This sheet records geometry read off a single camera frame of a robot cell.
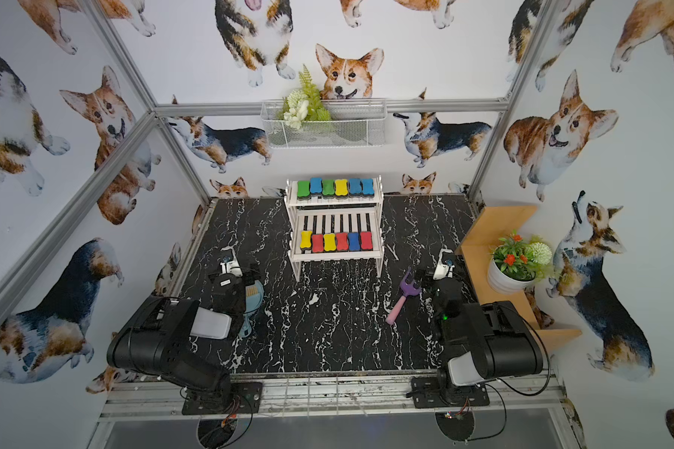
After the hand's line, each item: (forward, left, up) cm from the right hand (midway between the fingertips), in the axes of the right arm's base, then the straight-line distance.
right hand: (446, 254), depth 88 cm
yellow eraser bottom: (+4, +37, +2) cm, 37 cm away
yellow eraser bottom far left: (+5, +45, +3) cm, 45 cm away
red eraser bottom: (+3, +40, +3) cm, 41 cm away
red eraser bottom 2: (+4, +33, +2) cm, 33 cm away
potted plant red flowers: (-9, -15, +9) cm, 20 cm away
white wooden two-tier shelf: (+14, +36, +1) cm, 39 cm away
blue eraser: (+14, +24, +16) cm, 33 cm away
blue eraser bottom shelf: (+4, +29, +2) cm, 29 cm away
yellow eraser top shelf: (+13, +32, +17) cm, 39 cm away
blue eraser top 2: (+15, +28, +16) cm, 36 cm away
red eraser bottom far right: (+6, +25, +1) cm, 26 cm away
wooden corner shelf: (+6, -13, +8) cm, 16 cm away
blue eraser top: (+14, +40, +18) cm, 46 cm away
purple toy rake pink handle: (-5, +11, -12) cm, 18 cm away
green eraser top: (+13, +36, +18) cm, 42 cm away
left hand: (+1, +68, +1) cm, 68 cm away
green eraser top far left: (+13, +44, +17) cm, 49 cm away
